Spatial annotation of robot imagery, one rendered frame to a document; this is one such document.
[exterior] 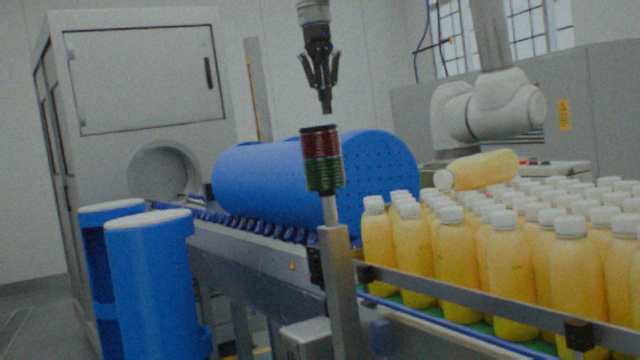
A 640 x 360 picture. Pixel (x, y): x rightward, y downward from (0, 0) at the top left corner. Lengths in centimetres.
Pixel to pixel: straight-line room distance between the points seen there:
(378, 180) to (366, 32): 577
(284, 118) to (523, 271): 601
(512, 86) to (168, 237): 115
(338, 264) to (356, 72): 623
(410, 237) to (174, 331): 111
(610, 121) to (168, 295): 204
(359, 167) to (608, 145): 174
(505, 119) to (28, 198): 545
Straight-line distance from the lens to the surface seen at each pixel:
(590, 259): 89
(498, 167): 131
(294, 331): 129
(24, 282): 687
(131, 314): 210
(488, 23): 200
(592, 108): 302
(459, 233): 106
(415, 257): 116
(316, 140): 95
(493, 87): 198
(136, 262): 204
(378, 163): 155
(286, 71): 693
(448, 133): 210
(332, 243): 98
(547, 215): 95
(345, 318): 101
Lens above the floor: 126
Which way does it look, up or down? 5 degrees down
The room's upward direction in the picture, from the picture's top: 8 degrees counter-clockwise
